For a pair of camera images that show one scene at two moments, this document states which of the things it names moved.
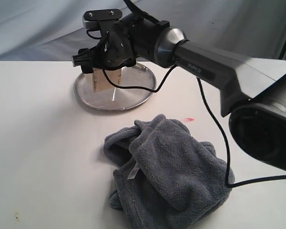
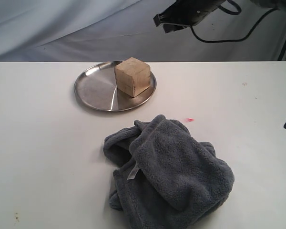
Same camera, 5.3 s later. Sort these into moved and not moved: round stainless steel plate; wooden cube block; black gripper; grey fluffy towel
Moved: black gripper; wooden cube block
Not moved: round stainless steel plate; grey fluffy towel
